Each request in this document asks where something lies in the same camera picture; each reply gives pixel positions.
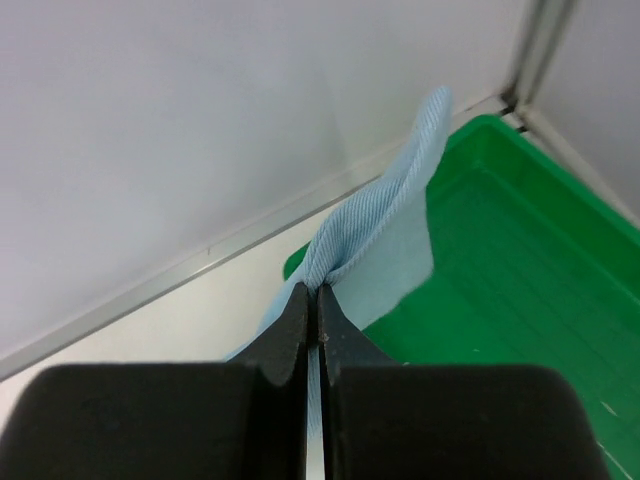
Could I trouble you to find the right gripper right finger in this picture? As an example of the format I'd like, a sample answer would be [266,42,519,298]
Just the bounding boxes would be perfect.
[317,285,609,479]

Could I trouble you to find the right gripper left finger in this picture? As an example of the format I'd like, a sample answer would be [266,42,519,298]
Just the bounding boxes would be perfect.
[1,285,308,479]

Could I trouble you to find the light blue trousers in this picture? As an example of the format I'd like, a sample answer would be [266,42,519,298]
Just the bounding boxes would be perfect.
[222,85,455,446]

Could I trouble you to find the green plastic tray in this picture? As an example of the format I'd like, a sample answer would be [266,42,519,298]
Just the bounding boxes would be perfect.
[283,114,640,480]

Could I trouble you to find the right aluminium frame post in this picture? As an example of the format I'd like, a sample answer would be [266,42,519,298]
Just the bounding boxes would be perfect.
[500,0,579,112]

